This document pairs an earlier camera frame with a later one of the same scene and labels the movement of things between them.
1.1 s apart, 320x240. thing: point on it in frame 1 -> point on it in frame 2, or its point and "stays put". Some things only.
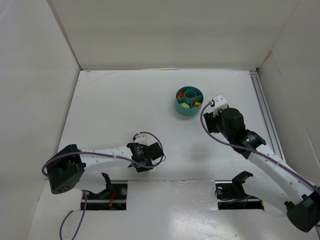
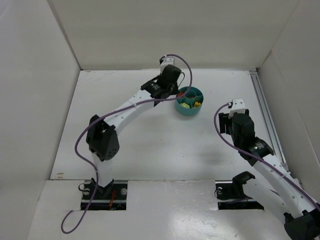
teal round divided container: [194, 97] stays put
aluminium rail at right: [267, 114] stays put
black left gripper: [155, 150] -> [172, 88]
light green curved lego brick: [185, 105] stays put
